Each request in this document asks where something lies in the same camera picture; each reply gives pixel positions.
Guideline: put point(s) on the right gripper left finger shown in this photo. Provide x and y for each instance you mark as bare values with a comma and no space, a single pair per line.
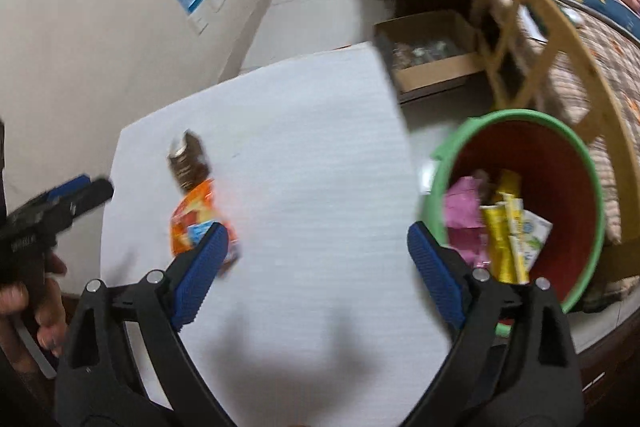
98,381

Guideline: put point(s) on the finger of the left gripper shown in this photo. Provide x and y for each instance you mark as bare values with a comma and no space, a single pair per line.
75,201
68,188

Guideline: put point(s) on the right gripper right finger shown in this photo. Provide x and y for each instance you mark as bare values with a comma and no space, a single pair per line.
512,361

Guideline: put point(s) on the orange snack bag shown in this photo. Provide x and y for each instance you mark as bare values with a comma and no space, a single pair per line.
195,214

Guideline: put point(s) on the blue white milk carton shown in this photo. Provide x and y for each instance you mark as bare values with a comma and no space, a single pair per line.
535,232

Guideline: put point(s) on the pink snack wrapper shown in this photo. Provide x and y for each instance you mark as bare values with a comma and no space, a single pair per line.
464,223

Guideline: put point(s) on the yellow carton box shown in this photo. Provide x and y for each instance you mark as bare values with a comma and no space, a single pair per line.
503,224

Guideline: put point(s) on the green red trash bin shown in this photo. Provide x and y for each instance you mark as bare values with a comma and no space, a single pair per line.
550,171

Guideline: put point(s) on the brown chocolate wrapper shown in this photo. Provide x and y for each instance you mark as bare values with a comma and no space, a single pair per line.
187,161

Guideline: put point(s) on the cardboard box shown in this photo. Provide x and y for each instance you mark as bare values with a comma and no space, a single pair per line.
428,53

